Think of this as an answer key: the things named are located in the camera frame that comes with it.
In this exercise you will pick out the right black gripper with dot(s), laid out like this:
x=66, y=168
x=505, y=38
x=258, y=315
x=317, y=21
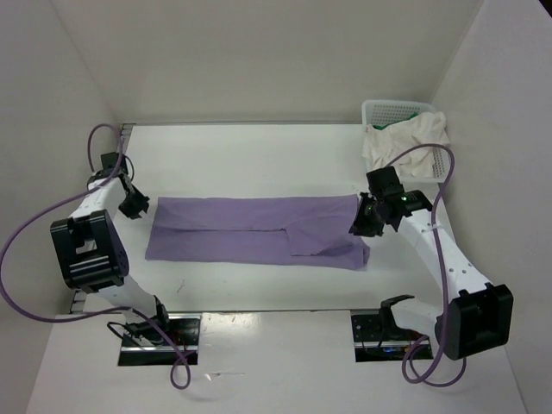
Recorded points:
x=360, y=226

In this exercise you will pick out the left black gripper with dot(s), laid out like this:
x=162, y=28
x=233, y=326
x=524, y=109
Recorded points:
x=133, y=211

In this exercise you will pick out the purple t shirt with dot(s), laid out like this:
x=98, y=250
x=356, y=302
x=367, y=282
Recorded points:
x=296, y=231

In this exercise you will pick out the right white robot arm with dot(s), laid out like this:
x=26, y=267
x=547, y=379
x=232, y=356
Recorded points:
x=476, y=314

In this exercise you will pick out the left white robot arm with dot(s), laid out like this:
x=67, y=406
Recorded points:
x=91, y=254

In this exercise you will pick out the cream t shirt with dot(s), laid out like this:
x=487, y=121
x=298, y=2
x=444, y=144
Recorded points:
x=382, y=146

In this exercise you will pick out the green t shirt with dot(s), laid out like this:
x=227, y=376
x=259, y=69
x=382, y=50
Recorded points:
x=381, y=127

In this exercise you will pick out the white perforated plastic basket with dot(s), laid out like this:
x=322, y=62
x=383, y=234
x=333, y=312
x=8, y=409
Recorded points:
x=381, y=111

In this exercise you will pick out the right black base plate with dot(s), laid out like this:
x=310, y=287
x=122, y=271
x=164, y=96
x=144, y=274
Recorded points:
x=373, y=344

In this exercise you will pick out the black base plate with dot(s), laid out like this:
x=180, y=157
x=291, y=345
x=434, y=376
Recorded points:
x=373, y=344
x=138, y=351

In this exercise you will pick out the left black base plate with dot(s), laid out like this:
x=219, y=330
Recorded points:
x=138, y=351

